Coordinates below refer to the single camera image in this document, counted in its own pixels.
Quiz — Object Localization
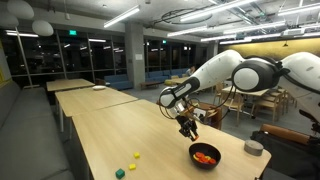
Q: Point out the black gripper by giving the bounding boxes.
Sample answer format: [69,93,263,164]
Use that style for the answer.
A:
[175,114,200,142]

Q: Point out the black bowl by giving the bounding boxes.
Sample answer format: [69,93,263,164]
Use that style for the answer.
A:
[188,142,222,170]

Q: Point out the open cardboard box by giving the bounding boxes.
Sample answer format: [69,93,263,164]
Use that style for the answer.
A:
[196,101,223,131]

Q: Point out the light wooden chair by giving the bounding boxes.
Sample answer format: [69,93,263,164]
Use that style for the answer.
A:
[251,91,284,123]
[220,92,246,127]
[213,82,225,101]
[281,87,299,108]

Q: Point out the wooden table on white legs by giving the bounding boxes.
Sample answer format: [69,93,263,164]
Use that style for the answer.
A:
[164,77,191,86]

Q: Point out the person in light shirt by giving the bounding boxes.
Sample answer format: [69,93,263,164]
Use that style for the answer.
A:
[185,65,198,78]

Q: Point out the blue sofa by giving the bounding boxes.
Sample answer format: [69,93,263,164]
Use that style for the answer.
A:
[163,68,188,78]
[144,70,171,84]
[103,73,134,91]

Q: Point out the low wooden table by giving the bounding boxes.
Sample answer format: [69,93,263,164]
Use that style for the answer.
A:
[139,80,162,91]

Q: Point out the grey cylinder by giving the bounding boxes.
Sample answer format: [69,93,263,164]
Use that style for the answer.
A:
[243,139,265,157]

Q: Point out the long wooden dining table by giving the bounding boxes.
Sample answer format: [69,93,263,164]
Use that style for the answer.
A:
[221,84,269,98]

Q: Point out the green toy block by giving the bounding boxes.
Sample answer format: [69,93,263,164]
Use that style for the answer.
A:
[115,168,126,180]

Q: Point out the brown leather cushion roll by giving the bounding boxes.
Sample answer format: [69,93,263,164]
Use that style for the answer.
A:
[259,124,312,146]

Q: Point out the black bag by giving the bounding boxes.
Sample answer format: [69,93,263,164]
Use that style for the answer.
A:
[250,130,320,180]

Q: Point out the brown wooden chair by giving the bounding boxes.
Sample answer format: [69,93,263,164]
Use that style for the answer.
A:
[94,78,107,87]

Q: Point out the large wooden table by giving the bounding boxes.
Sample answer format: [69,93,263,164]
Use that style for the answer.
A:
[54,86,139,139]

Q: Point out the grey concrete column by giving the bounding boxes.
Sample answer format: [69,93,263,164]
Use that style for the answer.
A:
[124,21,146,90]

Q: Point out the small wooden table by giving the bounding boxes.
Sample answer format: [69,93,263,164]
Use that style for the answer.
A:
[46,78,96,105]

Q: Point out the white ceiling unit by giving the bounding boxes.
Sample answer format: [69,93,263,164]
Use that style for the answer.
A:
[282,27,306,37]

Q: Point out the grey upholstered bench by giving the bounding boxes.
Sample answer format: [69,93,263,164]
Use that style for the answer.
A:
[0,78,75,180]

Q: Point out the white globe pendant lamp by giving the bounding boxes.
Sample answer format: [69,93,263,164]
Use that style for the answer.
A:
[31,19,55,37]
[0,12,20,29]
[6,0,35,20]

